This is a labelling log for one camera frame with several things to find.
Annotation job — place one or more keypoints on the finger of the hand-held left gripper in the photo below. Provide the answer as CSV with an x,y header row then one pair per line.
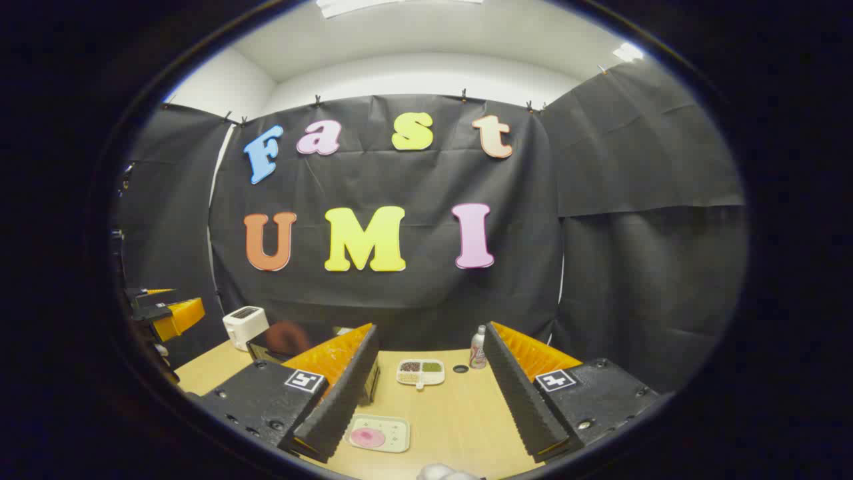
x,y
150,312
138,293

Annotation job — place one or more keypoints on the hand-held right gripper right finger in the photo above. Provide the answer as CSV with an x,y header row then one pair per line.
x,y
516,393

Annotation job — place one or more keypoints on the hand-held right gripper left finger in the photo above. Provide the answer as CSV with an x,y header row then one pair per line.
x,y
346,400

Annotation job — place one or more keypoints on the pink round food slice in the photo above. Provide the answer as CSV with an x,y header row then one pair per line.
x,y
368,437

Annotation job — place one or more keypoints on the white square plate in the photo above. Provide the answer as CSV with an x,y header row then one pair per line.
x,y
396,433

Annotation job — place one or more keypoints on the black electric oven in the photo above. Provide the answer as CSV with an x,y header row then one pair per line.
x,y
273,343

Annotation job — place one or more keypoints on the red and white bottle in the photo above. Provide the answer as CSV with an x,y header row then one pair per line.
x,y
478,350

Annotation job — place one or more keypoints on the white divided dish with grains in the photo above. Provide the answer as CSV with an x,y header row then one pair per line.
x,y
421,373

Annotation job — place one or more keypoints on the white toaster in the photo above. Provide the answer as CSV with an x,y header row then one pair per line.
x,y
243,326

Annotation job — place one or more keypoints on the black backdrop cloth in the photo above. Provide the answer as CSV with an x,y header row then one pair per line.
x,y
413,300

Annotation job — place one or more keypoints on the ceiling light panel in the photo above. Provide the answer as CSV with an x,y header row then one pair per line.
x,y
628,52
373,5

